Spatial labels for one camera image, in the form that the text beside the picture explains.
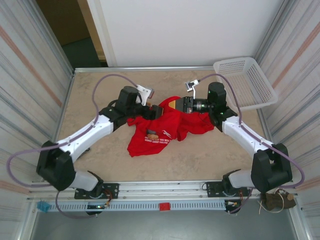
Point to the small red block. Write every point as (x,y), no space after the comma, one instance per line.
(164,207)

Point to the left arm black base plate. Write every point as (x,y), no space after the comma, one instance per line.
(112,190)

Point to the white perforated plastic basket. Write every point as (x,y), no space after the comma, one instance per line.
(260,82)

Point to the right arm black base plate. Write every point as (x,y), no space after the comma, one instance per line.
(212,190)

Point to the small blue block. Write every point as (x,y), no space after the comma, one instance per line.
(43,207)

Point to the red t-shirt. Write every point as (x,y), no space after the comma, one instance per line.
(150,145)

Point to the aluminium enclosure post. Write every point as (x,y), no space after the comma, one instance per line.
(271,32)
(55,37)

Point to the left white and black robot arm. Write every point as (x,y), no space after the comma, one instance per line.
(82,136)

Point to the small circuit board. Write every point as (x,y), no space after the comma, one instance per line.
(232,203)
(97,207)

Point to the aluminium mounting rail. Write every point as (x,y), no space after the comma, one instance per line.
(162,188)

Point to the brown cardboard box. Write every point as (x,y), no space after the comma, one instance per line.
(65,22)

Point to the white door frame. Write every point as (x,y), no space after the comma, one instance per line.
(101,37)

